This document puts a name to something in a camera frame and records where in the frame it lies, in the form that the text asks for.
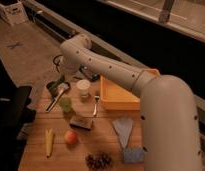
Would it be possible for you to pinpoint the yellow corn toy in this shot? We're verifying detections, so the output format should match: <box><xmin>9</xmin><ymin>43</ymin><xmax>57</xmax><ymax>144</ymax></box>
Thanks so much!
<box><xmin>45</xmin><ymin>129</ymin><xmax>54</xmax><ymax>158</ymax></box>

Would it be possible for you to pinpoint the yellow plastic bin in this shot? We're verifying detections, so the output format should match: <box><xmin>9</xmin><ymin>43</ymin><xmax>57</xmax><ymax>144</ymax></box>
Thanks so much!
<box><xmin>99</xmin><ymin>67</ymin><xmax>161</xmax><ymax>111</ymax></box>

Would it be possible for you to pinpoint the dark metal cup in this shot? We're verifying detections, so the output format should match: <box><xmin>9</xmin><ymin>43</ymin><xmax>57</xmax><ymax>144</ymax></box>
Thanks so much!
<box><xmin>46</xmin><ymin>81</ymin><xmax>58</xmax><ymax>97</ymax></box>

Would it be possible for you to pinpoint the blue sponge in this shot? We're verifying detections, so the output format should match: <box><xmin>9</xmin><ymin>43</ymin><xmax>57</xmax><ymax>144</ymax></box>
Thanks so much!
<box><xmin>123</xmin><ymin>148</ymin><xmax>145</xmax><ymax>164</ymax></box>

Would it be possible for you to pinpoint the dark rectangular sponge block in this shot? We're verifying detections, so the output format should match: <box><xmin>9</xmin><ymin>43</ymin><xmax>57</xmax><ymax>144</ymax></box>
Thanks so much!
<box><xmin>70</xmin><ymin>116</ymin><xmax>92</xmax><ymax>131</ymax></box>

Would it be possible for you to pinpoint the green pepper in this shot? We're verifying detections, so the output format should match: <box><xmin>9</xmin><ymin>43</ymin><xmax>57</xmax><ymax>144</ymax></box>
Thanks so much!
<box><xmin>49</xmin><ymin>75</ymin><xmax>65</xmax><ymax>90</ymax></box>

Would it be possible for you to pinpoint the grey folded cloth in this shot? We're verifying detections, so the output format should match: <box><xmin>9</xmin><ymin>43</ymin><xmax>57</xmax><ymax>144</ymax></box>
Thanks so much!
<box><xmin>112</xmin><ymin>117</ymin><xmax>134</xmax><ymax>148</ymax></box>

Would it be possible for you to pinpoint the purple grape bunch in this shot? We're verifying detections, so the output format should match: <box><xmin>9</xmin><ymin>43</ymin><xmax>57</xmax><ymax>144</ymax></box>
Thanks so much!
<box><xmin>85</xmin><ymin>153</ymin><xmax>113</xmax><ymax>171</ymax></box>

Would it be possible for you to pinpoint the green plastic cup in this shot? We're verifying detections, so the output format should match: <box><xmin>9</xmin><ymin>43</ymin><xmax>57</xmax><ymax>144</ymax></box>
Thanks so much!
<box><xmin>59</xmin><ymin>97</ymin><xmax>72</xmax><ymax>113</ymax></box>

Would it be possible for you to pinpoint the white paper cup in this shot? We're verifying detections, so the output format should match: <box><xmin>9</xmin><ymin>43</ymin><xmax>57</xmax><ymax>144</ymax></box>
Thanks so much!
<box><xmin>76</xmin><ymin>79</ymin><xmax>91</xmax><ymax>98</ymax></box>

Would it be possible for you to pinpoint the yellow red apple toy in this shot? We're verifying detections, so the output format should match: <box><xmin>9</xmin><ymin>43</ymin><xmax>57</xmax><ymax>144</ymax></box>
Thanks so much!
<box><xmin>64</xmin><ymin>130</ymin><xmax>78</xmax><ymax>145</ymax></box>

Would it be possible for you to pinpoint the white cardboard box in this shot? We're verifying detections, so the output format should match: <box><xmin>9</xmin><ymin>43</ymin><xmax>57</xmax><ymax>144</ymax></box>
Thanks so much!
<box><xmin>0</xmin><ymin>0</ymin><xmax>28</xmax><ymax>26</ymax></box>

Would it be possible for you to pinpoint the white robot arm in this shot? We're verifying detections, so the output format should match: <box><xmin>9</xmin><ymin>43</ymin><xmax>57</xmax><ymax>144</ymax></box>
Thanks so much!
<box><xmin>60</xmin><ymin>34</ymin><xmax>203</xmax><ymax>171</ymax></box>

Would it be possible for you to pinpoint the black cable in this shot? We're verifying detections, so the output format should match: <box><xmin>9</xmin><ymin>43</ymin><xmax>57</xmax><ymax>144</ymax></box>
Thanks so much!
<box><xmin>52</xmin><ymin>53</ymin><xmax>66</xmax><ymax>75</ymax></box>

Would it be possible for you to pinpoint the blue black device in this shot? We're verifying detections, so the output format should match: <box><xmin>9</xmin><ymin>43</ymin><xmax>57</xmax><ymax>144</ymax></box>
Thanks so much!
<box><xmin>79</xmin><ymin>66</ymin><xmax>100</xmax><ymax>82</ymax></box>

